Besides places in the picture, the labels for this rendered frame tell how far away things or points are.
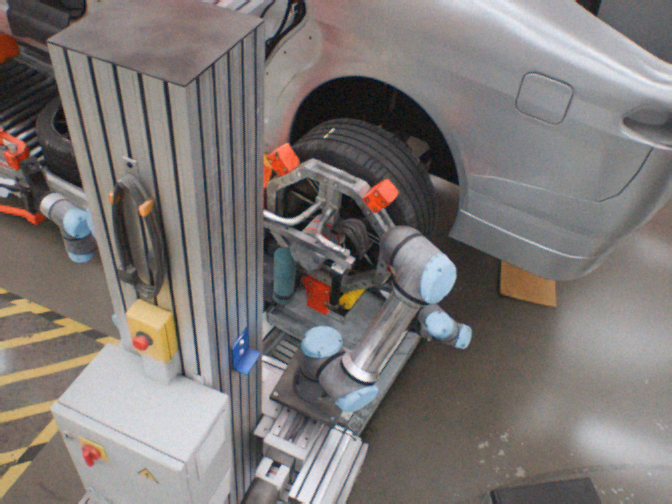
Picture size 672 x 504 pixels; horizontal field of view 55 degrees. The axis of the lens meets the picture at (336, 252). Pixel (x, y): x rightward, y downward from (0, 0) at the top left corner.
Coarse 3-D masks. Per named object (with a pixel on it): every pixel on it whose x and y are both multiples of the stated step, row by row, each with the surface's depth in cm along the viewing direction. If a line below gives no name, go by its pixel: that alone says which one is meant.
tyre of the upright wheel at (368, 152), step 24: (336, 120) 246; (360, 120) 242; (312, 144) 233; (336, 144) 229; (360, 144) 230; (384, 144) 233; (360, 168) 226; (384, 168) 227; (408, 168) 234; (408, 192) 230; (432, 192) 242; (408, 216) 229; (432, 216) 244
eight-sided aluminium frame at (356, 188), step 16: (288, 176) 235; (304, 176) 231; (320, 176) 227; (336, 176) 229; (352, 176) 226; (272, 192) 245; (352, 192) 223; (272, 208) 251; (368, 208) 224; (384, 224) 227; (288, 240) 265; (320, 272) 261; (368, 272) 251; (384, 272) 239; (352, 288) 255
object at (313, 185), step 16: (288, 192) 256; (304, 192) 269; (288, 208) 261; (304, 208) 270; (320, 208) 253; (352, 208) 243; (384, 208) 232; (304, 224) 270; (352, 256) 269; (368, 256) 255; (352, 272) 262
